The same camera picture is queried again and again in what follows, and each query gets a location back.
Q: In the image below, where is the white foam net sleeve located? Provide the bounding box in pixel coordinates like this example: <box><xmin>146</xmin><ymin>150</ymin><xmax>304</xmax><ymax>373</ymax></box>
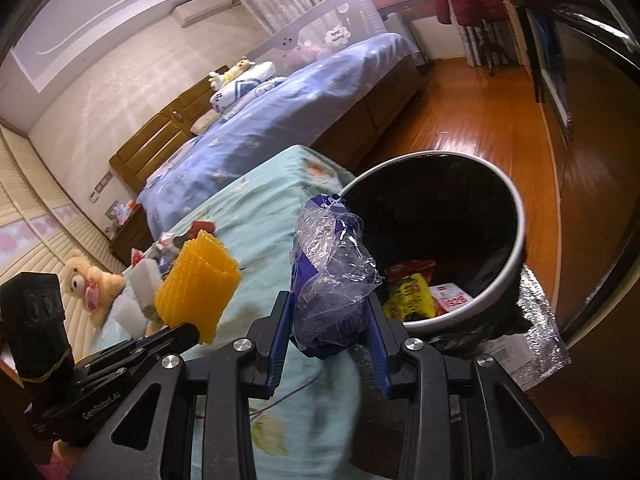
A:
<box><xmin>112</xmin><ymin>258</ymin><xmax>163</xmax><ymax>338</ymax></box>

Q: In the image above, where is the red white milk carton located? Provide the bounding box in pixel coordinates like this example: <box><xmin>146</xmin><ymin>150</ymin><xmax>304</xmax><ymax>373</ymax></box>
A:
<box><xmin>428</xmin><ymin>283</ymin><xmax>473</xmax><ymax>316</ymax></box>

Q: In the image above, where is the yellow snack bag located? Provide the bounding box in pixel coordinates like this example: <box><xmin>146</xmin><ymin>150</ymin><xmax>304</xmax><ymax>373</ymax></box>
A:
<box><xmin>383</xmin><ymin>273</ymin><xmax>437</xmax><ymax>322</ymax></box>

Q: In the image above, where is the yellow foam net sleeve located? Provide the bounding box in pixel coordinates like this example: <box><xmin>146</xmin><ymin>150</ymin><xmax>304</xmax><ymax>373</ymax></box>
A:
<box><xmin>154</xmin><ymin>231</ymin><xmax>241</xmax><ymax>344</ymax></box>

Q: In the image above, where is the blue clear plastic bag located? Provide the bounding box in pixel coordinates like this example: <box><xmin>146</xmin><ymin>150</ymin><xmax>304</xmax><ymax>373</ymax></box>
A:
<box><xmin>291</xmin><ymin>194</ymin><xmax>382</xmax><ymax>360</ymax></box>

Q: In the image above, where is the dark red snack wrapper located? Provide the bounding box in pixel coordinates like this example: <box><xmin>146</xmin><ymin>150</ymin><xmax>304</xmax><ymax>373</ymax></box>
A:
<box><xmin>186</xmin><ymin>220</ymin><xmax>216</xmax><ymax>240</ymax></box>

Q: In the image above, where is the white red paper bag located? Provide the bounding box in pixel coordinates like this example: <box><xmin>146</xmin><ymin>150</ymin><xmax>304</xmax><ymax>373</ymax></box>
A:
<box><xmin>130</xmin><ymin>232</ymin><xmax>188</xmax><ymax>268</ymax></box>

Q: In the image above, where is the black trash bin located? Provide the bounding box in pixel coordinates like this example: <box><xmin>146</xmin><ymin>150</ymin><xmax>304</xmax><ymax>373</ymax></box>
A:
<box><xmin>340</xmin><ymin>151</ymin><xmax>532</xmax><ymax>356</ymax></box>

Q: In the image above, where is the person's left hand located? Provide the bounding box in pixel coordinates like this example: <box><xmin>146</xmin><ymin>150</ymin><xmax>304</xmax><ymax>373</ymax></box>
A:
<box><xmin>52</xmin><ymin>440</ymin><xmax>85</xmax><ymax>471</ymax></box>

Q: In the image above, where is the silver foil bag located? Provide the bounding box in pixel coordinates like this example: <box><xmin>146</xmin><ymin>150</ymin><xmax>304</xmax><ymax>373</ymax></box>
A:
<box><xmin>477</xmin><ymin>266</ymin><xmax>572</xmax><ymax>391</ymax></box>

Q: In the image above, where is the beige teddy bear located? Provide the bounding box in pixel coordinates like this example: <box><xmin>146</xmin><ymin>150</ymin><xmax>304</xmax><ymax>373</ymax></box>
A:
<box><xmin>61</xmin><ymin>249</ymin><xmax>126</xmax><ymax>328</ymax></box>

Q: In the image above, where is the wooden nightstand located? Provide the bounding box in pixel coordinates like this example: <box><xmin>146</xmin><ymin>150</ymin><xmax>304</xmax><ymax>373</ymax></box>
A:
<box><xmin>110</xmin><ymin>205</ymin><xmax>154</xmax><ymax>266</ymax></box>

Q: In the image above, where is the teal floral tablecloth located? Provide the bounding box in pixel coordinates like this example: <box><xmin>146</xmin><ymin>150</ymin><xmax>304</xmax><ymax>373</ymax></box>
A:
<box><xmin>172</xmin><ymin>145</ymin><xmax>366</xmax><ymax>479</ymax></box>

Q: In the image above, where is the wooden headboard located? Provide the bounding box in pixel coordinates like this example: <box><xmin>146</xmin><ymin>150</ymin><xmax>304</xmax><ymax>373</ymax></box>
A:
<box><xmin>110</xmin><ymin>76</ymin><xmax>214</xmax><ymax>193</ymax></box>

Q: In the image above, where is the beige pillow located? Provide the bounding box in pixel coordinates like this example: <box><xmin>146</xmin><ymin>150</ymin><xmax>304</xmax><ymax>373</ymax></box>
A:
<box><xmin>190</xmin><ymin>110</ymin><xmax>219</xmax><ymax>136</ymax></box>

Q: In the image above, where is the blue floral bed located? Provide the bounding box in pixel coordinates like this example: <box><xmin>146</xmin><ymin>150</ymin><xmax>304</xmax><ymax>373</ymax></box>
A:
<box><xmin>138</xmin><ymin>32</ymin><xmax>416</xmax><ymax>237</ymax></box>

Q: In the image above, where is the yellow plush dog toy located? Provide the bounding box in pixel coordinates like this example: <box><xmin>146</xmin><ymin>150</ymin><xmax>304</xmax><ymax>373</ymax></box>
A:
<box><xmin>208</xmin><ymin>58</ymin><xmax>254</xmax><ymax>91</ymax></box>

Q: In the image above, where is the folded blue white quilt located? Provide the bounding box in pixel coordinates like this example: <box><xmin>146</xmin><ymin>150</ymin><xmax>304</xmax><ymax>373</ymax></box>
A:
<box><xmin>209</xmin><ymin>61</ymin><xmax>286</xmax><ymax>117</ymax></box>

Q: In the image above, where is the black tv cabinet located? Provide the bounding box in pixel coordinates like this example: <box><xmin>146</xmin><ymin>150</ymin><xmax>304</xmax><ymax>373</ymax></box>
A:
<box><xmin>510</xmin><ymin>0</ymin><xmax>639</xmax><ymax>341</ymax></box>

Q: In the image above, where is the white air conditioner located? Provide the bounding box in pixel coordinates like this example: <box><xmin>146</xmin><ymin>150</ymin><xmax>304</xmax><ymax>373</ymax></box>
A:
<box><xmin>171</xmin><ymin>0</ymin><xmax>233</xmax><ymax>28</ymax></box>

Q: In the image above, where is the grey bed guard rail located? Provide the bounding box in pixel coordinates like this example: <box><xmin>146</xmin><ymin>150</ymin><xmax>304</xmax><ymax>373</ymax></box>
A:
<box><xmin>247</xmin><ymin>0</ymin><xmax>386</xmax><ymax>76</ymax></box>

